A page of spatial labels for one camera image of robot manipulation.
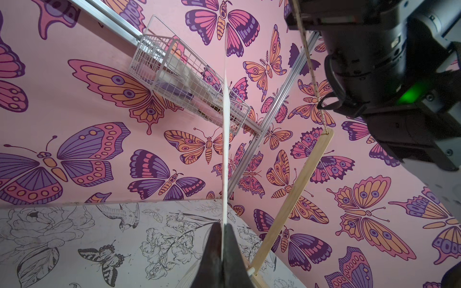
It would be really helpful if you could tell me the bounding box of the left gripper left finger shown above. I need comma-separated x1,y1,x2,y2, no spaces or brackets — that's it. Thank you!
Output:
191,223,223,288

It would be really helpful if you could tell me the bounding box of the white wire basket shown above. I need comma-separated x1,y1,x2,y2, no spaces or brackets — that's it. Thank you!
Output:
128,16,262,134

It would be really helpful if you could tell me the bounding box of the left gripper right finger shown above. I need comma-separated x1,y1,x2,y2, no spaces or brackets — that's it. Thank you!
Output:
222,224,254,288

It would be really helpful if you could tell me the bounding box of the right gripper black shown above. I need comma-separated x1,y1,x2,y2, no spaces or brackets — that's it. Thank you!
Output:
285,1,450,108

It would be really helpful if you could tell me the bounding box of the wooden string rack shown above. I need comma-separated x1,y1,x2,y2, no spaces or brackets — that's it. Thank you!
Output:
247,128,334,279

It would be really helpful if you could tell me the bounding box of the white postcard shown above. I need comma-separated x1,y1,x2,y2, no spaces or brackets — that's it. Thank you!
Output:
221,48,231,263

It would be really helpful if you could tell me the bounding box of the twine string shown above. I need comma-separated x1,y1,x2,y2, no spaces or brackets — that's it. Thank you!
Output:
289,0,330,136

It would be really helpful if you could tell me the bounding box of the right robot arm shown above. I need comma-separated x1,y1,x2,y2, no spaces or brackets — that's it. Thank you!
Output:
284,1,461,263

